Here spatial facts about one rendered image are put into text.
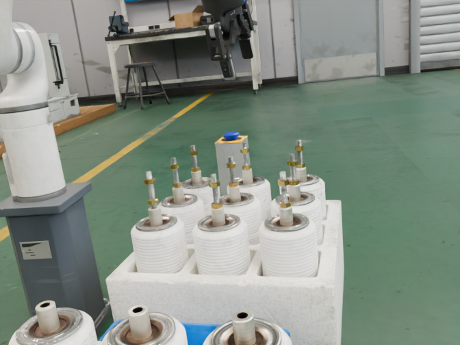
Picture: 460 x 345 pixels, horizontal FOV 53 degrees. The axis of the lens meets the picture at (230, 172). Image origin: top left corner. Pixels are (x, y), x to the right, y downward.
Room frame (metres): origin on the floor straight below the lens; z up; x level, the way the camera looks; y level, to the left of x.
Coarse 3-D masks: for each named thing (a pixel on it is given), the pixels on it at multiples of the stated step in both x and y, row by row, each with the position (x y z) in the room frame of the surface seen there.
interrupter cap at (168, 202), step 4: (168, 196) 0.93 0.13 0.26; (172, 196) 0.93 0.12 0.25; (184, 196) 0.92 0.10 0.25; (188, 196) 0.92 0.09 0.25; (192, 196) 0.91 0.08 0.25; (196, 196) 0.91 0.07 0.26; (164, 200) 0.91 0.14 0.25; (168, 200) 0.91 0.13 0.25; (172, 200) 0.91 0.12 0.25; (188, 200) 0.90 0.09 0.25; (192, 200) 0.89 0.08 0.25; (196, 200) 0.89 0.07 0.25; (164, 204) 0.88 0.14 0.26; (168, 204) 0.88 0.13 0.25; (172, 204) 0.88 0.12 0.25; (176, 204) 0.88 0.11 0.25; (180, 204) 0.87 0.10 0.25; (184, 204) 0.87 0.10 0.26; (188, 204) 0.87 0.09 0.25
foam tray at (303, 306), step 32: (192, 256) 0.79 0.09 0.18; (256, 256) 0.76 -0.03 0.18; (320, 256) 0.73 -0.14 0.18; (128, 288) 0.72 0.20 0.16; (160, 288) 0.71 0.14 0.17; (192, 288) 0.69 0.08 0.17; (224, 288) 0.68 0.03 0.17; (256, 288) 0.66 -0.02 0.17; (288, 288) 0.65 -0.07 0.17; (320, 288) 0.63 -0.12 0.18; (192, 320) 0.69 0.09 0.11; (224, 320) 0.68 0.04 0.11; (288, 320) 0.65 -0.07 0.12; (320, 320) 0.63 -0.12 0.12
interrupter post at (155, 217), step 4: (160, 208) 0.79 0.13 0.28; (152, 212) 0.78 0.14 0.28; (156, 212) 0.78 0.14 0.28; (160, 212) 0.79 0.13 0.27; (152, 216) 0.78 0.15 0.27; (156, 216) 0.78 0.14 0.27; (160, 216) 0.78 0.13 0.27; (152, 220) 0.78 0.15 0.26; (156, 220) 0.78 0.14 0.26; (160, 220) 0.78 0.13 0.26; (152, 224) 0.78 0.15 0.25; (156, 224) 0.78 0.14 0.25; (160, 224) 0.78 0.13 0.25
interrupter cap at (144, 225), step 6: (162, 216) 0.81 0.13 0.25; (168, 216) 0.81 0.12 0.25; (174, 216) 0.80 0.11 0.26; (138, 222) 0.79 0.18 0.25; (144, 222) 0.79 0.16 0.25; (150, 222) 0.80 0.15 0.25; (168, 222) 0.78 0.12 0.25; (174, 222) 0.77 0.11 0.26; (138, 228) 0.77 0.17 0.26; (144, 228) 0.77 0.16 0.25; (150, 228) 0.76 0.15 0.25; (156, 228) 0.76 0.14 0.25; (162, 228) 0.75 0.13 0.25
